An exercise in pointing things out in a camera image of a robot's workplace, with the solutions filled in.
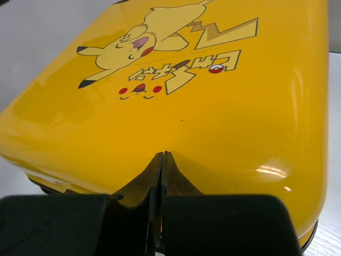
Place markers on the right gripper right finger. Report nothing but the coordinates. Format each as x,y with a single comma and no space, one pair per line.
198,224

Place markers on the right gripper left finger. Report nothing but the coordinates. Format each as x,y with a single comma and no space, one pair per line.
124,223

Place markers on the yellow hard-shell suitcase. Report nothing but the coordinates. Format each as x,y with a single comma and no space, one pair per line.
221,97

